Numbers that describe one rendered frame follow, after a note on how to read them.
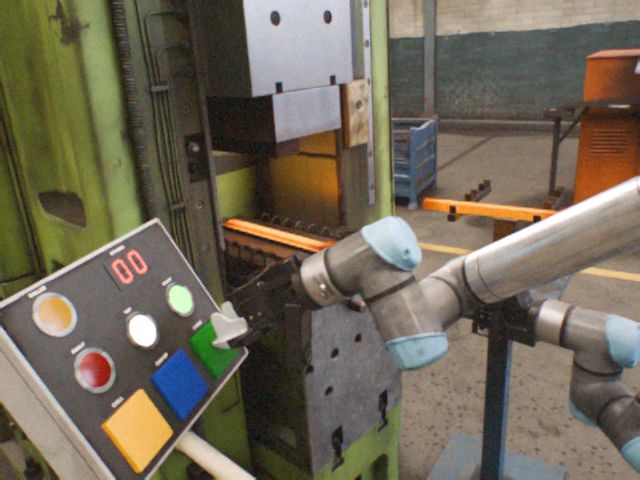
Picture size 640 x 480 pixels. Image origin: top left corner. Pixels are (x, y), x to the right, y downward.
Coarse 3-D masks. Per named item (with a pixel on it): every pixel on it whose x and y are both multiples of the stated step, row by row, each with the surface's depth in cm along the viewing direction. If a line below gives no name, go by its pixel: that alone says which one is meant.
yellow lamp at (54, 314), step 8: (40, 304) 64; (48, 304) 65; (56, 304) 66; (64, 304) 67; (40, 312) 64; (48, 312) 65; (56, 312) 66; (64, 312) 67; (40, 320) 64; (48, 320) 64; (56, 320) 65; (64, 320) 66; (48, 328) 64; (56, 328) 65; (64, 328) 66
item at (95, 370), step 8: (88, 360) 66; (96, 360) 67; (104, 360) 68; (80, 368) 65; (88, 368) 66; (96, 368) 67; (104, 368) 68; (88, 376) 65; (96, 376) 66; (104, 376) 67; (88, 384) 65; (96, 384) 66; (104, 384) 67
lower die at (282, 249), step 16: (224, 224) 148; (256, 224) 149; (272, 224) 148; (224, 240) 140; (240, 240) 138; (256, 240) 137; (272, 240) 134; (320, 240) 134; (336, 240) 133; (224, 256) 134; (256, 256) 130; (272, 256) 128; (304, 256) 125
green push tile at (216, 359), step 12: (204, 324) 87; (204, 336) 84; (216, 336) 87; (204, 348) 83; (216, 348) 85; (228, 348) 88; (204, 360) 82; (216, 360) 84; (228, 360) 86; (216, 372) 83
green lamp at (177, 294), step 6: (174, 288) 84; (180, 288) 85; (174, 294) 84; (180, 294) 85; (186, 294) 86; (174, 300) 83; (180, 300) 84; (186, 300) 85; (174, 306) 83; (180, 306) 84; (186, 306) 85
